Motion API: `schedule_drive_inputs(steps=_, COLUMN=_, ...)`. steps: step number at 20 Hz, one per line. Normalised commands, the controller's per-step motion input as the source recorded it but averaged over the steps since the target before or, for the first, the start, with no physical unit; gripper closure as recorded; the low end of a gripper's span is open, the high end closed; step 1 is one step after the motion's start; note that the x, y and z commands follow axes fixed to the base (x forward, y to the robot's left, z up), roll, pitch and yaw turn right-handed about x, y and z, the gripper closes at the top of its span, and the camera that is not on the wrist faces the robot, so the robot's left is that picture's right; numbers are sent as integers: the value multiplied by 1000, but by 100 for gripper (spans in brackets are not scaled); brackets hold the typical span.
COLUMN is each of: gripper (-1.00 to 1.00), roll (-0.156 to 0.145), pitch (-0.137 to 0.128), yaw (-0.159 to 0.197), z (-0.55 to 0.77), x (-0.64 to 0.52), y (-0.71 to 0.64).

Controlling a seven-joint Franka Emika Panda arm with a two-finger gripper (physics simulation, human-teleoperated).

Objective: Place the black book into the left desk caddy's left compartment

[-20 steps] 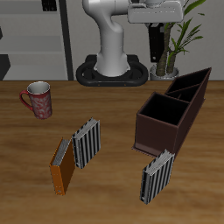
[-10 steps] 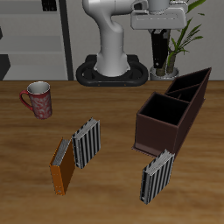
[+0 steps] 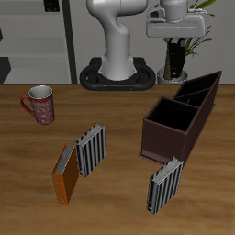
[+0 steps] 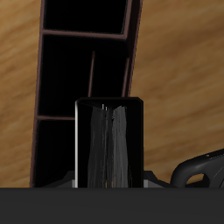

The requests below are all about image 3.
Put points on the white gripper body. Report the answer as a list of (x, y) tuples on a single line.
[(180, 27)]

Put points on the green pot plant white pot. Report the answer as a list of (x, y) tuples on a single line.
[(167, 65)]

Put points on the flat black base plate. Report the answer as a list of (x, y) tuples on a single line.
[(88, 80)]

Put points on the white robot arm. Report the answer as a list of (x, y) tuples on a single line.
[(117, 46)]

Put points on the orange book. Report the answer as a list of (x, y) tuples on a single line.
[(65, 180)]

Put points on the dark brown desk caddy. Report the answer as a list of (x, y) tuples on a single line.
[(166, 140)]

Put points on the grey shelf unit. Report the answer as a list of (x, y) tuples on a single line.
[(33, 46)]

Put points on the black striped book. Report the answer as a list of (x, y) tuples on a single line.
[(165, 186), (91, 151)]

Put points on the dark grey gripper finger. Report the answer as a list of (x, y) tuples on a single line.
[(173, 58), (181, 58)]

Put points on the black items on shelf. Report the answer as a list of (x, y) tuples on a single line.
[(51, 5)]

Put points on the red patterned mug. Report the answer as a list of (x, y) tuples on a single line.
[(43, 107)]

